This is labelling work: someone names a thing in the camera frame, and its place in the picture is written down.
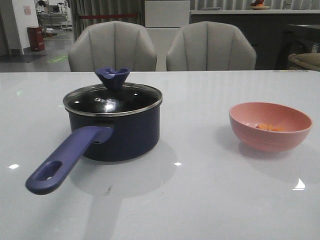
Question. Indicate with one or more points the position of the glass lid blue knob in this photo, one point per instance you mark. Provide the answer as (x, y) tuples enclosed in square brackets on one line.
[(113, 97)]

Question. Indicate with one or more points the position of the pink bowl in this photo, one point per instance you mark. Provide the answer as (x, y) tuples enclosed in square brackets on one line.
[(244, 118)]

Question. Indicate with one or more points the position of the orange ham pieces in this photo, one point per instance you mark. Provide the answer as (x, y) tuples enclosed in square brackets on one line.
[(269, 127)]

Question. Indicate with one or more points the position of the dark blue saucepan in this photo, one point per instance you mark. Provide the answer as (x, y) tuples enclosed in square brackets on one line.
[(105, 139)]

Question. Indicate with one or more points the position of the right grey chair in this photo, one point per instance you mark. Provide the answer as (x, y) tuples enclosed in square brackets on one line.
[(210, 46)]

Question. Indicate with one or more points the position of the grey chair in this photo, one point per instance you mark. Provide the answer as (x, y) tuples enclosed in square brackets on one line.
[(210, 46), (115, 44)]

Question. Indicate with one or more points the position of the left grey chair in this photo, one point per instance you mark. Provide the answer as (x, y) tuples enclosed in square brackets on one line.
[(115, 44)]

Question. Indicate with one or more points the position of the white pillar cabinet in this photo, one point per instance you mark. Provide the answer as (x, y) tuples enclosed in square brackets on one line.
[(163, 18)]

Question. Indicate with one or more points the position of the dark grey counter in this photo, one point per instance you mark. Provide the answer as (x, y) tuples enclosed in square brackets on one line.
[(270, 32)]

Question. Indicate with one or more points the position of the red bin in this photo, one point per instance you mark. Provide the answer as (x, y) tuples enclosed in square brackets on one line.
[(36, 39)]

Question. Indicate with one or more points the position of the fruit plate on counter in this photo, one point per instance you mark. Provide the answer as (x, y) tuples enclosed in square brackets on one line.
[(259, 5)]

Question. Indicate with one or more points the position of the beige cushion seat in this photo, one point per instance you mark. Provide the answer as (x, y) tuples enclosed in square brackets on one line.
[(305, 61)]

